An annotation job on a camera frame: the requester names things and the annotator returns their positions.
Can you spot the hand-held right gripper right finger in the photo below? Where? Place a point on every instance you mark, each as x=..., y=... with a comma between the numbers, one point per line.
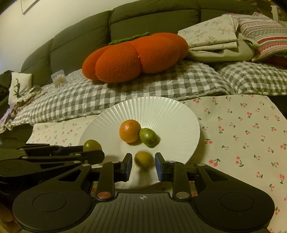
x=158, y=167

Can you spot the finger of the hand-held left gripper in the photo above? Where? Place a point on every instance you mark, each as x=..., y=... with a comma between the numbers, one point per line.
x=89, y=156
x=67, y=150

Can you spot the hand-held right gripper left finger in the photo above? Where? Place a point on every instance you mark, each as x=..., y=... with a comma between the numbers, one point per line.
x=128, y=167

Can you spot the dark green round fruit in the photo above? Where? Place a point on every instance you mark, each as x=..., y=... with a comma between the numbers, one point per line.
x=92, y=145

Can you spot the yellow-green round fruit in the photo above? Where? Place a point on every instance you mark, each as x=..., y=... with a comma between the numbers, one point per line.
x=143, y=158

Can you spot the green oval fruit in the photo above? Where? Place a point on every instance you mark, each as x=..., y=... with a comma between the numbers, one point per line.
x=148, y=137

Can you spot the orange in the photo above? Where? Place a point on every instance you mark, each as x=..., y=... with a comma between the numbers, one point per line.
x=129, y=131

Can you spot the white ribbed plate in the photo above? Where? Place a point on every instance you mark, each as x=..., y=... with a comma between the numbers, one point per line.
x=161, y=116

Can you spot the floral print cloth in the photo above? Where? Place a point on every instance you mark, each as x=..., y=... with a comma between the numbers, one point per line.
x=22, y=102

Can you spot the grey gingham blanket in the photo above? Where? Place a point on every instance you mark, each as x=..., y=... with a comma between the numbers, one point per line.
x=112, y=91

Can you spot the white flower ornament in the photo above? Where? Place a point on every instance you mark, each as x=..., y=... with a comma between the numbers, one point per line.
x=59, y=80

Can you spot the dark cloth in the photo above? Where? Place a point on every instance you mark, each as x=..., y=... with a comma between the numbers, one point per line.
x=4, y=89

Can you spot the small white embroidered pillow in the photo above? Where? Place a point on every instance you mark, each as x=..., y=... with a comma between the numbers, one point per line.
x=21, y=83

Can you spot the cherry print cloth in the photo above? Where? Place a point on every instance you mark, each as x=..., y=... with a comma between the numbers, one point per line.
x=235, y=139

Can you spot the orange pumpkin cushion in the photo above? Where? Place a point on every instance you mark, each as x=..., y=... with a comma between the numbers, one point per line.
x=125, y=60

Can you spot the grey-green sofa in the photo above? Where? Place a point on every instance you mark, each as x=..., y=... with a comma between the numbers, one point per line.
x=89, y=29

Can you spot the grey gingham pillow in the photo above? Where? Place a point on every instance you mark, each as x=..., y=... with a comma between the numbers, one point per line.
x=253, y=78

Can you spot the beige cloth bundle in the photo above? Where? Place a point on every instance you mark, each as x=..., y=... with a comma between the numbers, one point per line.
x=235, y=53

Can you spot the folded floral sheet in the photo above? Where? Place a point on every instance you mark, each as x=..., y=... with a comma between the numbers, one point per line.
x=208, y=31

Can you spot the red cushion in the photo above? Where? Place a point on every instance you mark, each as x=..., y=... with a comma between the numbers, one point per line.
x=278, y=61

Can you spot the striped patterned pillow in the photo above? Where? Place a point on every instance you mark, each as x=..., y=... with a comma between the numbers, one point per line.
x=264, y=33

